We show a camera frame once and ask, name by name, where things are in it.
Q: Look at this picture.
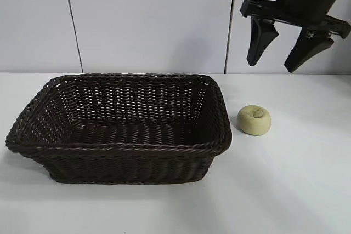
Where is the pale yellow egg yolk pastry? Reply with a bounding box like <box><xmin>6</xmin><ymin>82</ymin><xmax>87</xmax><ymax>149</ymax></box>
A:
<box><xmin>237</xmin><ymin>104</ymin><xmax>273</xmax><ymax>136</ymax></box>

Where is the dark brown woven basket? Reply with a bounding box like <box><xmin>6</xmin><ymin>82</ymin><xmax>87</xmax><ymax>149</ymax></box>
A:
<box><xmin>5</xmin><ymin>73</ymin><xmax>234</xmax><ymax>186</ymax></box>

